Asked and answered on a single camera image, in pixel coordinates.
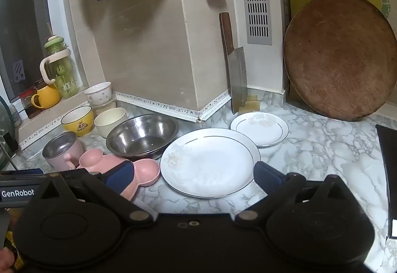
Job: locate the pink steel-lined cup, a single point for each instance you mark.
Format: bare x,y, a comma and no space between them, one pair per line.
59,148

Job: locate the person's left hand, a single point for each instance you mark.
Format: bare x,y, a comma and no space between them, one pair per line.
4,257

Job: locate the stainless steel bowl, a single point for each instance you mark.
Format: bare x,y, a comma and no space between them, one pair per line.
139,139

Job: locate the white window frame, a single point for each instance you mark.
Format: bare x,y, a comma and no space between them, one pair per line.
69,34

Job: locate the cactus wall sticker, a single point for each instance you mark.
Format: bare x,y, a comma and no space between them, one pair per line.
385,4

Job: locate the glass pot lid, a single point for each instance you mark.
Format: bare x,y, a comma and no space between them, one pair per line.
6,130

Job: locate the cream bowl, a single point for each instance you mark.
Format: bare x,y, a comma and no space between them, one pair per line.
108,124

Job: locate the black gas stove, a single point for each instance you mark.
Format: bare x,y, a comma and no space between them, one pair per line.
389,167

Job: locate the white floral bowl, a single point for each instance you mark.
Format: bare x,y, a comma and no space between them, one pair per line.
99,94

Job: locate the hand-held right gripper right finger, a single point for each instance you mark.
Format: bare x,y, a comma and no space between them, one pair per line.
266,175

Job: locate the small white plate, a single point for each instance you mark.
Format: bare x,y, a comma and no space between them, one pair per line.
260,128

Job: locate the pale yellow sponge pieces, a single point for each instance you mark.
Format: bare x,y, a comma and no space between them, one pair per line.
251,107

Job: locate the pink divided plate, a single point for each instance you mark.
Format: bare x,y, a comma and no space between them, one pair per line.
145,170

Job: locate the green glass jar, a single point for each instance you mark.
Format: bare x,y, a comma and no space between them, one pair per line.
63,74

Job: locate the yellow mug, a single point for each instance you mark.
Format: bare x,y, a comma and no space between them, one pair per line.
48,96

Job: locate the yellow printed bowl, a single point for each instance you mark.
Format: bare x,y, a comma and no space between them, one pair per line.
79,127

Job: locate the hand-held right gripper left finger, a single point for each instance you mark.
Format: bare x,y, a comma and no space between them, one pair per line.
119,176

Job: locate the round wooden chopping board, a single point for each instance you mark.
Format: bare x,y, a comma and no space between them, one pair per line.
338,55

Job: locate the dark brown box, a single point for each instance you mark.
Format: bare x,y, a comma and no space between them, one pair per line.
31,88

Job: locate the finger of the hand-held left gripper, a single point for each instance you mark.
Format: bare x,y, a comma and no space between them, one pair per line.
32,171

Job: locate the clear plastic container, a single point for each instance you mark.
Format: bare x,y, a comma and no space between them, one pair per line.
107,107

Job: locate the large white plate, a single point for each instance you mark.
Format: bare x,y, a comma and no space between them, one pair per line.
207,161

